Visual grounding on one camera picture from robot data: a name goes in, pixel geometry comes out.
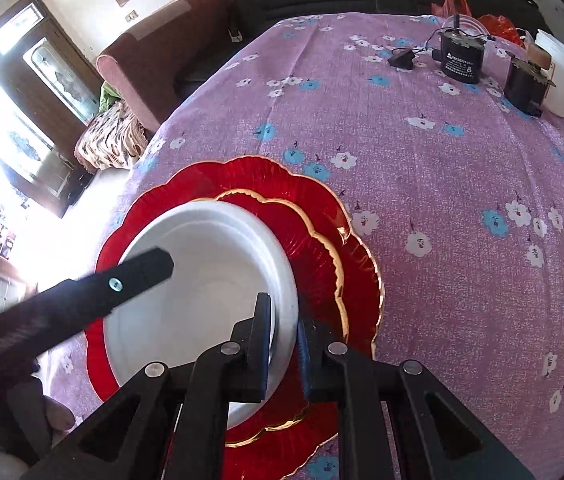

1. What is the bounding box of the red gold-rimmed flower plate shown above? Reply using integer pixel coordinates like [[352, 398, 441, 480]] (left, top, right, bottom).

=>
[[215, 188, 349, 448]]

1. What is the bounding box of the white foam bowl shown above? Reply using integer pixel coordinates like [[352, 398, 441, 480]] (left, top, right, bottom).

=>
[[102, 199, 299, 430]]

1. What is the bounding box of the red wedding flower plate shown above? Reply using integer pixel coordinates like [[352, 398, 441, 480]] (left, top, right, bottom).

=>
[[96, 155, 384, 479]]

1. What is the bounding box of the patterned blanket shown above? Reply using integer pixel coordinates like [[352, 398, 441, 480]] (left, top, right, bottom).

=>
[[74, 81, 148, 174]]

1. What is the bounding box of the wooden glass door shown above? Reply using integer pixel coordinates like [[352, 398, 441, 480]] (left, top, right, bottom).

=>
[[0, 0, 103, 217]]

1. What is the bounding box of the purple floral tablecloth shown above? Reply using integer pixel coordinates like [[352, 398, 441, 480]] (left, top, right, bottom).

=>
[[35, 12, 564, 480]]

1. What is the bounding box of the maroon armchair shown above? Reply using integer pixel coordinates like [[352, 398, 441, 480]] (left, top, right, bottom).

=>
[[95, 0, 231, 132]]

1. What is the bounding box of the dark jar with cork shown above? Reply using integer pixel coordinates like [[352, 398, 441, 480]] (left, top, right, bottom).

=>
[[504, 44, 554, 117]]

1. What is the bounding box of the black power adapter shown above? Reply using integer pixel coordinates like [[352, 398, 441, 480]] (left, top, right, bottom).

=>
[[388, 49, 415, 70]]

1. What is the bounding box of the black cylindrical motor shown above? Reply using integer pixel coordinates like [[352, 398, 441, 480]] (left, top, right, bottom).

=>
[[433, 14, 490, 84]]

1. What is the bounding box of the white plastic tub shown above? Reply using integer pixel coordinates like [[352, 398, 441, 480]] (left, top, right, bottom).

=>
[[535, 29, 564, 118]]

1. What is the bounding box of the red plastic bag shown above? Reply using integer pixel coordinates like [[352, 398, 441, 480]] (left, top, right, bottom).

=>
[[431, 0, 524, 47]]

